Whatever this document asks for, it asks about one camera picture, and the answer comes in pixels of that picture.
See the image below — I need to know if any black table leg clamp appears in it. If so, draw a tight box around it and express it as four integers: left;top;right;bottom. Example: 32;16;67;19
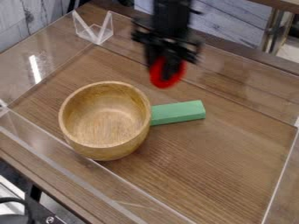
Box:
24;185;66;224

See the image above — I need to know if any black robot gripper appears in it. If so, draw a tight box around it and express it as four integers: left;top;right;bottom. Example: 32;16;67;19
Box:
131;11;203;81

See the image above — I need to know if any wooden furniture frame background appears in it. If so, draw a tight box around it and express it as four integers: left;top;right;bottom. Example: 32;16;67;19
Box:
249;0;299;55

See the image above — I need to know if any wooden bowl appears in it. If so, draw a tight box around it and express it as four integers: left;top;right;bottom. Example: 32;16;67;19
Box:
59;80;151;161

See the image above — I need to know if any red felt strawberry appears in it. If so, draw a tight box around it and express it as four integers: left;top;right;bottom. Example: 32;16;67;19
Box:
150;57;187;88

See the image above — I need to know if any clear acrylic corner bracket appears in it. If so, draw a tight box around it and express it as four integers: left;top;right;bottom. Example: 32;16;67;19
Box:
71;11;114;46

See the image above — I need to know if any green rectangular block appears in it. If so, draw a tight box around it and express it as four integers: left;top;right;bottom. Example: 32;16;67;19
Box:
151;100;206;126

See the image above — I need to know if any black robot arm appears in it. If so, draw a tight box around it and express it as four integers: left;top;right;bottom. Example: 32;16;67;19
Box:
132;0;203;88

